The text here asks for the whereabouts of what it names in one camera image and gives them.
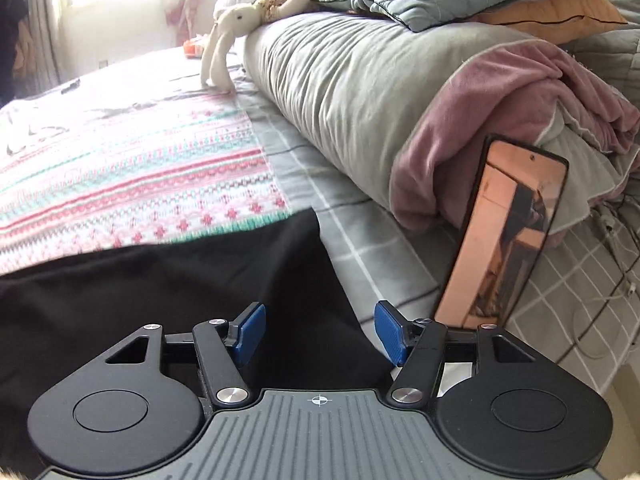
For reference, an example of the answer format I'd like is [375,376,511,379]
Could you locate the black pants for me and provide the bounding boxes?
[1,209,392,477]

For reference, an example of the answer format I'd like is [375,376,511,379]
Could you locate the grey checked bed sheet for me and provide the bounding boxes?
[0,46,640,396]

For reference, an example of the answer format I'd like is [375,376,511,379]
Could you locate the smartphone with reflective screen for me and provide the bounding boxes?
[434,136,570,330]

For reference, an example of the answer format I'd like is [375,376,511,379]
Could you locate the patterned red green bed blanket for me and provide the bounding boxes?
[1,96,291,273]

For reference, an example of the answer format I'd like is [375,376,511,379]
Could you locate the long grey rolled quilt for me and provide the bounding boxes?
[243,12,639,235]

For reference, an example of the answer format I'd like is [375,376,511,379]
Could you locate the orange tissue pack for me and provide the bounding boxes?
[182,37,204,58]

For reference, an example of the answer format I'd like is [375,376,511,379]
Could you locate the white plush bunny toy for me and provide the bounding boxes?
[200,0,311,92]

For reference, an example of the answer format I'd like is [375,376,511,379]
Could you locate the pink patterned hanging cloth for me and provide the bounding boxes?
[163,0,201,47]

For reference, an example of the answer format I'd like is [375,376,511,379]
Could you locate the orange pillow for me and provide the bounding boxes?
[470,0,628,44]

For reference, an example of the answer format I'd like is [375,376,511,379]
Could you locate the grey window curtain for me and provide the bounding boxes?
[13,0,66,98]

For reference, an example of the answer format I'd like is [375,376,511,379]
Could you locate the white charging cable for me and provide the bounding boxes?
[554,199,640,366]

